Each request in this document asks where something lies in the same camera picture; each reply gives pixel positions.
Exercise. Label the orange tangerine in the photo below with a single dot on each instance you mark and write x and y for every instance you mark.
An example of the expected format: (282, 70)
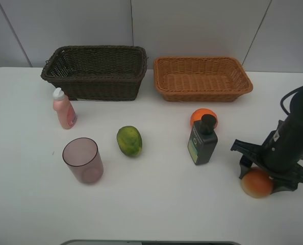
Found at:
(197, 115)

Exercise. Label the dark brown wicker basket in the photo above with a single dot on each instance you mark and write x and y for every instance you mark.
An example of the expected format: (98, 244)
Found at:
(98, 72)

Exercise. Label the green mango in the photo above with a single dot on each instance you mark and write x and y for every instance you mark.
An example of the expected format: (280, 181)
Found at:
(129, 141)

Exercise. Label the light brown wicker basket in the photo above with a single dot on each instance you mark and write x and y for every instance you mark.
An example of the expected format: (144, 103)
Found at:
(200, 79)

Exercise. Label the pink bottle white cap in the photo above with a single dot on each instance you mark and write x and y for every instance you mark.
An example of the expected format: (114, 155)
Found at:
(64, 109)

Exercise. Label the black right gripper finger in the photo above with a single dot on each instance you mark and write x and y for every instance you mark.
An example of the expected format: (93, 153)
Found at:
(280, 185)
(245, 166)

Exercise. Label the red yellow peach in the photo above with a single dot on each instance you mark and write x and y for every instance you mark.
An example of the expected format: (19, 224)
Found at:
(257, 183)

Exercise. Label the dark green pump bottle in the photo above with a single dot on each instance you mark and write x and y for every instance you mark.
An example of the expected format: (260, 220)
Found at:
(203, 139)

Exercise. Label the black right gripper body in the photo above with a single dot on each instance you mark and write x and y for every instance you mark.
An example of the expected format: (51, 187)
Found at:
(280, 152)

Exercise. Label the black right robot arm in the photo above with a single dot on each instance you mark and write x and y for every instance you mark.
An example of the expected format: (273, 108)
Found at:
(295, 114)

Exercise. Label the translucent purple plastic cup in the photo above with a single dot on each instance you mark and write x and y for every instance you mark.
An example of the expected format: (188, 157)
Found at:
(82, 157)

